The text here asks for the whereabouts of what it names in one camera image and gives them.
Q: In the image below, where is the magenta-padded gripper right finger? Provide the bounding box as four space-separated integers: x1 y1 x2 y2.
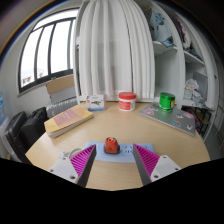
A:
133 143 182 186

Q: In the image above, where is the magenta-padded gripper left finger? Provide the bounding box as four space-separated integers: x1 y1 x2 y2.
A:
48 144 98 188

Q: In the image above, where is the yellow book with pink label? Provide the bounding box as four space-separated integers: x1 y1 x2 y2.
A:
43 104 95 139

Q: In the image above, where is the grey laptop with stickers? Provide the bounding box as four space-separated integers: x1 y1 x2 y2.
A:
138 102 197 137

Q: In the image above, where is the black suitcase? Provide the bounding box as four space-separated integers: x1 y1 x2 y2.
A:
19 106 49 151
3 111 33 164

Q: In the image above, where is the colourful patterned bag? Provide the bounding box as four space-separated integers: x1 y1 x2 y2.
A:
191 113 209 134

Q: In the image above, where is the white radiator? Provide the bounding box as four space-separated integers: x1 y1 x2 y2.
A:
45 97 79 119

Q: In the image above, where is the green round tin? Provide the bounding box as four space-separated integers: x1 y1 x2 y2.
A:
158 91 176 113

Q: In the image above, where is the black metal rack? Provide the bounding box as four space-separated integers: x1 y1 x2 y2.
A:
181 105 213 141

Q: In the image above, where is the grey flat box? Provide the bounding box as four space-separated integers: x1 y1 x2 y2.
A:
49 87 77 104

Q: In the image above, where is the small white printed box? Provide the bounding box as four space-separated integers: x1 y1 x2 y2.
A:
86 93 106 112

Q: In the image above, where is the white jar with red lid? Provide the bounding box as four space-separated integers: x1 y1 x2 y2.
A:
118 91 137 112

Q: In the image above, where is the brown cardboard box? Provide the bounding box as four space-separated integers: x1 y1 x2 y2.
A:
45 73 76 95

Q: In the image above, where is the blue water jug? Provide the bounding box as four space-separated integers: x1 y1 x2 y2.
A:
0 91 6 126

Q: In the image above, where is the white shelf unit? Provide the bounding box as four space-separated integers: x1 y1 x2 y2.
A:
134 0 218 111

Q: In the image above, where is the dark framed window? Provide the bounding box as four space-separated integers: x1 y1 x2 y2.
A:
17 8 79 94

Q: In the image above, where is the white curtain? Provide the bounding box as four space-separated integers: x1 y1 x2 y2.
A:
77 0 156 101

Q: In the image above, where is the white power strip cable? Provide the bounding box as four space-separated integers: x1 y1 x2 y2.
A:
59 148 83 159

